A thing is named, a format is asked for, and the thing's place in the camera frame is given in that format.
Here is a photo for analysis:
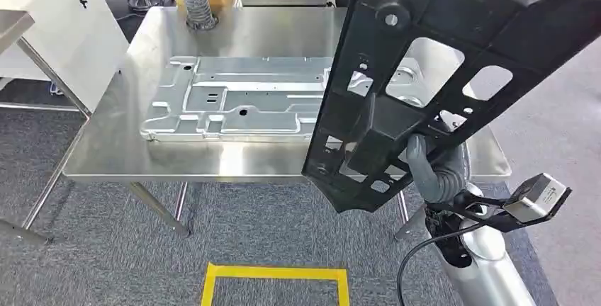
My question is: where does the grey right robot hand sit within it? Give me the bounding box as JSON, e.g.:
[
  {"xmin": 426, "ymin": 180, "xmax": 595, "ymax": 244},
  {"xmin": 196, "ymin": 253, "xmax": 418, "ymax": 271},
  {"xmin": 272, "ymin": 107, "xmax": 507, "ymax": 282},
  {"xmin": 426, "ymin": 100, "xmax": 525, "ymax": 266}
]
[{"xmin": 405, "ymin": 132, "xmax": 471, "ymax": 205}]

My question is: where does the black plastic plate frame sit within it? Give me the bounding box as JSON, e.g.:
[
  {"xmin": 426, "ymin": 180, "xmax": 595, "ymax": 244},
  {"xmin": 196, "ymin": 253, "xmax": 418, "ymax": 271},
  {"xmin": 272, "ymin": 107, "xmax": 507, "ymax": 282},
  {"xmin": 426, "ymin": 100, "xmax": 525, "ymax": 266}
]
[{"xmin": 301, "ymin": 0, "xmax": 601, "ymax": 215}]

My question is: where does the yellow floor tape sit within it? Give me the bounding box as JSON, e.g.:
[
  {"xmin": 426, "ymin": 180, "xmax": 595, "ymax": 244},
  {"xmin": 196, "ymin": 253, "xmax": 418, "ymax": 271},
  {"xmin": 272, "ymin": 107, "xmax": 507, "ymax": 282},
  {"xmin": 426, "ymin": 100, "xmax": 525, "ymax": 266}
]
[{"xmin": 200, "ymin": 261, "xmax": 352, "ymax": 306}]

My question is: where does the stamped sheet metal panel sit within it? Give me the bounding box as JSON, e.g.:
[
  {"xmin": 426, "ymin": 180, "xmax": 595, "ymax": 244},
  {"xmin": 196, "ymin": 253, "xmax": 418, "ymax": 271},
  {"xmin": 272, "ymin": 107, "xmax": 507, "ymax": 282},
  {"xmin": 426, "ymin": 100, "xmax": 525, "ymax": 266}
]
[{"xmin": 139, "ymin": 55, "xmax": 427, "ymax": 145}]

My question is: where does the steel work table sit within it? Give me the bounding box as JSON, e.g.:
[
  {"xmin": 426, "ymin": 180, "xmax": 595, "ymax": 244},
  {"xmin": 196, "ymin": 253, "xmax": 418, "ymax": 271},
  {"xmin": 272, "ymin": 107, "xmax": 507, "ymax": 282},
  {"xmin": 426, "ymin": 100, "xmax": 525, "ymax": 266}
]
[{"xmin": 62, "ymin": 5, "xmax": 513, "ymax": 242}]

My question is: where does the white cabinet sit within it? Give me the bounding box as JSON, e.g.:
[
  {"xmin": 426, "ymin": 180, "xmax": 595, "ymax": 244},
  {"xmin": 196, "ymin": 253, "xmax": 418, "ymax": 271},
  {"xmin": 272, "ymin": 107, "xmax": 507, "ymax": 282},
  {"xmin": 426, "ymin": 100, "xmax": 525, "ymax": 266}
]
[{"xmin": 0, "ymin": 0, "xmax": 130, "ymax": 114}]

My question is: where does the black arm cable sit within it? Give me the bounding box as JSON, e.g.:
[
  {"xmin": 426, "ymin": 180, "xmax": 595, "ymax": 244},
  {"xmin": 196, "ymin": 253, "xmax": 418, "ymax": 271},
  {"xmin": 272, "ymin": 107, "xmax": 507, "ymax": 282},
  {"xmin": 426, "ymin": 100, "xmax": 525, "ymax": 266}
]
[{"xmin": 396, "ymin": 221, "xmax": 490, "ymax": 306}]

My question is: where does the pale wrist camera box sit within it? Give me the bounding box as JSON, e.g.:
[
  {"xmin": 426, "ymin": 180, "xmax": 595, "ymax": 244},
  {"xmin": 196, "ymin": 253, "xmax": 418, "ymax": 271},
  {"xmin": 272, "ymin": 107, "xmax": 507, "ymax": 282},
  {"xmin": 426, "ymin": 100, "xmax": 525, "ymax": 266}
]
[{"xmin": 502, "ymin": 173, "xmax": 573, "ymax": 225}]

